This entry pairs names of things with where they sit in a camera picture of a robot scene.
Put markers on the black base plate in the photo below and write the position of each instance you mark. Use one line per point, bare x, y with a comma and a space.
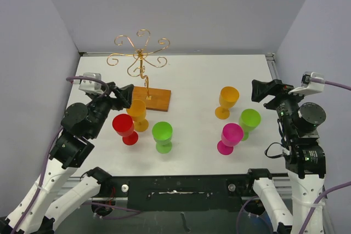
185, 193

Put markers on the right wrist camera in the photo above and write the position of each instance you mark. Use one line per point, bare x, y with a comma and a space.
311, 83

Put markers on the magenta wine glass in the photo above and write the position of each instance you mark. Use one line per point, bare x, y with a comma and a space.
232, 134

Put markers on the gold wire wine glass rack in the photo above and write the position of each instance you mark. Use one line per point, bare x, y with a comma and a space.
155, 99

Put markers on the orange wine glass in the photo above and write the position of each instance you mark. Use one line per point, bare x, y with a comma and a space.
137, 111
227, 99

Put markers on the red wine glass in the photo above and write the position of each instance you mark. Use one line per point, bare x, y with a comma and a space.
124, 126

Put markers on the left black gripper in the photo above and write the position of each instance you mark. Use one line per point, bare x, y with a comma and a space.
124, 93

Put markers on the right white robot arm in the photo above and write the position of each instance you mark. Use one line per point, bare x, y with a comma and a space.
305, 160

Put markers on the green wine glass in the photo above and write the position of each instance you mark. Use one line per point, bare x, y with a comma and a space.
162, 133
249, 120

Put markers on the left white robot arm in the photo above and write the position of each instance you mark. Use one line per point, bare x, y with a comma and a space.
69, 149

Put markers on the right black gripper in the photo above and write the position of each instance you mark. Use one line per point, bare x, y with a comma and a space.
260, 89

